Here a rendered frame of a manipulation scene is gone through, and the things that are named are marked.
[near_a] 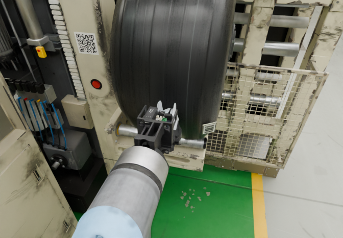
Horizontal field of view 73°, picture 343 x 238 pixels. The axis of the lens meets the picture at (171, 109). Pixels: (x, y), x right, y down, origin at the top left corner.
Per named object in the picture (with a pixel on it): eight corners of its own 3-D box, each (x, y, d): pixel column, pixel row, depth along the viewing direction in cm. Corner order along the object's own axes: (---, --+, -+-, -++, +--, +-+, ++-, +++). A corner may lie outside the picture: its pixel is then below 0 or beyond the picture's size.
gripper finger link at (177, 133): (185, 121, 55) (177, 144, 48) (185, 126, 56) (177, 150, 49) (165, 118, 56) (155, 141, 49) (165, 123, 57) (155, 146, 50)
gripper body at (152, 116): (179, 108, 48) (165, 145, 38) (178, 140, 53) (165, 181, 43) (144, 102, 50) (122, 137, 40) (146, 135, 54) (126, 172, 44)
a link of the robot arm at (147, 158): (162, 206, 40) (109, 194, 41) (169, 184, 44) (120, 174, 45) (162, 168, 35) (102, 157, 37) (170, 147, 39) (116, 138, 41)
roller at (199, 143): (121, 127, 95) (117, 136, 92) (118, 120, 92) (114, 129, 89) (206, 141, 89) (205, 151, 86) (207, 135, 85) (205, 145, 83)
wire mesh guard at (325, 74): (149, 146, 165) (141, 54, 122) (150, 144, 167) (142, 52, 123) (283, 169, 149) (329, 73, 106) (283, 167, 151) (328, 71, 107)
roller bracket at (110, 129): (107, 147, 91) (102, 128, 85) (140, 91, 121) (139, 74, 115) (115, 148, 90) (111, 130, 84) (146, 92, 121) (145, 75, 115)
